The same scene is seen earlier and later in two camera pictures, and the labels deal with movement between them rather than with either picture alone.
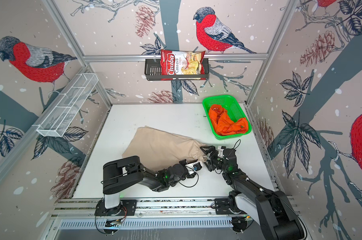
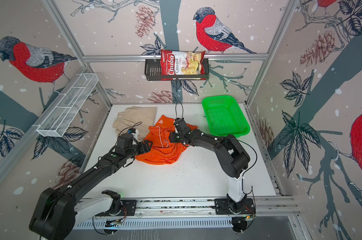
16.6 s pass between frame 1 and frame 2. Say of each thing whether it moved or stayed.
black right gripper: moved
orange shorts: moved
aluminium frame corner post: stayed
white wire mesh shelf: stayed
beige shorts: moved
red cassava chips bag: stayed
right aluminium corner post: stayed
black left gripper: moved
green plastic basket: stayed
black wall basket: stayed
